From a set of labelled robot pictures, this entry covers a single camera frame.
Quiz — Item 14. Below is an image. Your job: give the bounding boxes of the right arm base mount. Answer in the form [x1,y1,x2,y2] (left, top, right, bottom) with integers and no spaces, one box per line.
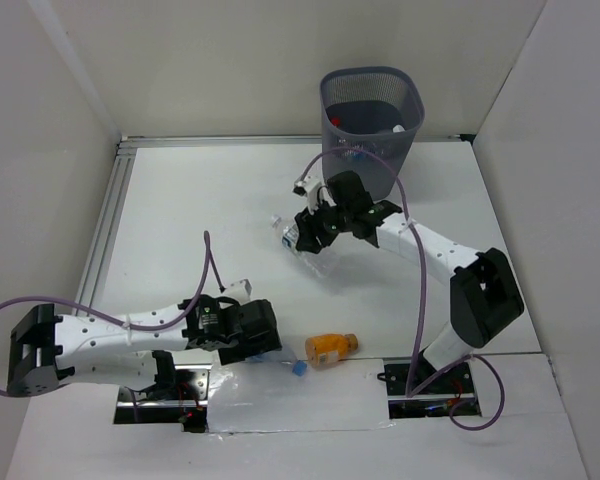
[376,359,481,420]

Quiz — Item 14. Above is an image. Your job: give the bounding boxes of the aluminium frame rail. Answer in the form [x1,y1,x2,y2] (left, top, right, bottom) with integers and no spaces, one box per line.
[54,133,476,366]

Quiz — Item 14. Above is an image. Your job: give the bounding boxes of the orange juice bottle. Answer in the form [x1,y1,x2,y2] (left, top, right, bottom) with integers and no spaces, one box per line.
[305,334,359,369]

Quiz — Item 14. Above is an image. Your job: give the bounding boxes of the grey mesh waste bin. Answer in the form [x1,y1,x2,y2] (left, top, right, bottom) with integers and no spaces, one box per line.
[319,66,425,200]

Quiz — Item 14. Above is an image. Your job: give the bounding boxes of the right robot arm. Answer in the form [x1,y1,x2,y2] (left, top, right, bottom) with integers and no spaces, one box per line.
[280,171,524,392]

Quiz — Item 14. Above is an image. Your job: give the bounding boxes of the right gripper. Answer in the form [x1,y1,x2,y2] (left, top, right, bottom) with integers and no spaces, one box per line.
[295,194,352,254]

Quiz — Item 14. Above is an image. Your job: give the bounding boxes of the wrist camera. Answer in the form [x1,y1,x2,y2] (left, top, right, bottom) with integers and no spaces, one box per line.
[223,279,252,303]
[293,175,328,212]

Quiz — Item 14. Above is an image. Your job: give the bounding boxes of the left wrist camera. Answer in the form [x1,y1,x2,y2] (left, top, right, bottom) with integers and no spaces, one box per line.
[223,279,252,303]

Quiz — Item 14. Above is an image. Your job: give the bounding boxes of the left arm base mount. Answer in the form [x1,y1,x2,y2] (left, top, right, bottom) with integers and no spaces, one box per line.
[113,351,211,433]

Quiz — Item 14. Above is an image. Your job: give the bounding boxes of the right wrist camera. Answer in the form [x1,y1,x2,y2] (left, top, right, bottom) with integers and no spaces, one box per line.
[293,175,328,212]

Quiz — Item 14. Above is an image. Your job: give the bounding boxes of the green label water bottle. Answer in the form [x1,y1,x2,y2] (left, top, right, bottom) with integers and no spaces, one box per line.
[270,215,339,277]

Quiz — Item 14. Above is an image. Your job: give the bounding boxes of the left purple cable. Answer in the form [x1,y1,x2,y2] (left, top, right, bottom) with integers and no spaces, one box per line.
[0,230,226,426]

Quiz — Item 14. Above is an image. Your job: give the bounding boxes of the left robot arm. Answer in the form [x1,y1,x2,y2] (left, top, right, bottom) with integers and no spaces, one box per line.
[6,295,282,399]

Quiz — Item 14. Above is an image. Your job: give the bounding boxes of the blue cap water bottle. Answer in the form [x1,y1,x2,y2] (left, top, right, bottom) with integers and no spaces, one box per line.
[245,349,308,377]

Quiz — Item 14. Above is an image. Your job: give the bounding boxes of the Aquafina blue label bottle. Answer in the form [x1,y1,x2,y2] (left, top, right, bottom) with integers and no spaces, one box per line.
[344,142,385,161]

